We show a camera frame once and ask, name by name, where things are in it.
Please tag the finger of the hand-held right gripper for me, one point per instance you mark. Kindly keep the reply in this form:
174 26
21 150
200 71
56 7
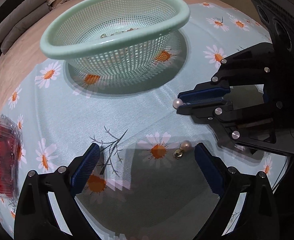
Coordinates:
202 104
204 93

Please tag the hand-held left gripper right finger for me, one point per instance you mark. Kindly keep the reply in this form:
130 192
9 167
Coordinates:
209 172

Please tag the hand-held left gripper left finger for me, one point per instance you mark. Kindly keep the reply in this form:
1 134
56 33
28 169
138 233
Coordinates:
85 170

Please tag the pearl gold clasp earring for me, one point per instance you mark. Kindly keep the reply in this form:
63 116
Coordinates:
177 103
186 145

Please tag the green plastic colander basket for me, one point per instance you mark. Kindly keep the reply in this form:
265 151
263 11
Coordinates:
112 65

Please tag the silver crystal earring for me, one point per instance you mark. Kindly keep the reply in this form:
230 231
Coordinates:
102 35

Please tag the daisy print blue cloth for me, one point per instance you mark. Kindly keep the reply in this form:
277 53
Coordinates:
137 115

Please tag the clear box of red beads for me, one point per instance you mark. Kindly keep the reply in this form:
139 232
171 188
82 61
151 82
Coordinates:
1 155

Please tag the grey pillow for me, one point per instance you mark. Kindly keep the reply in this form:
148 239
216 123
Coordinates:
24 31
16 12

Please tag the beige frilled pillow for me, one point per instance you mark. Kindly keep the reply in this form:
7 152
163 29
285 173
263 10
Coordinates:
54 3

